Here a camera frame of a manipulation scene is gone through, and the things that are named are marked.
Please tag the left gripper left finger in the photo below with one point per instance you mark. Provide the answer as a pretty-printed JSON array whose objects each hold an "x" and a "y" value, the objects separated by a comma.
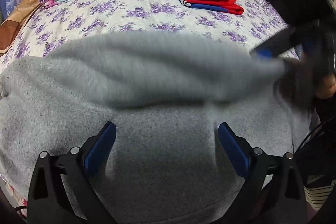
[{"x": 48, "y": 201}]

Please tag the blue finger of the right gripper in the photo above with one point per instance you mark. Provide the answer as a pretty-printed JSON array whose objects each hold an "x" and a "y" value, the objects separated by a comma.
[{"x": 279, "y": 43}]

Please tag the right hand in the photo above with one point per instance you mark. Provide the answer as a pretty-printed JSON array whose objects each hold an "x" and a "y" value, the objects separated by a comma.
[{"x": 327, "y": 87}]

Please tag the purple floral bed sheet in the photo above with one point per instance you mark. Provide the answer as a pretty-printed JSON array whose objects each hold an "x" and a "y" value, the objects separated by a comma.
[{"x": 76, "y": 19}]

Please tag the brown orange pillow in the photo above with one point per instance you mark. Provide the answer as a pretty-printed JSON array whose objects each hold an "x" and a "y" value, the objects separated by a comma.
[{"x": 11, "y": 27}]

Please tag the grey sweatpants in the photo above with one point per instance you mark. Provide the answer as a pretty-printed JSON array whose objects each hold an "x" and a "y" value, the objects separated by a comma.
[{"x": 166, "y": 93}]

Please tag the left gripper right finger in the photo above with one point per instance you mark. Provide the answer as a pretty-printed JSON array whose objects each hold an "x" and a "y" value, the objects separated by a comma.
[{"x": 272, "y": 191}]

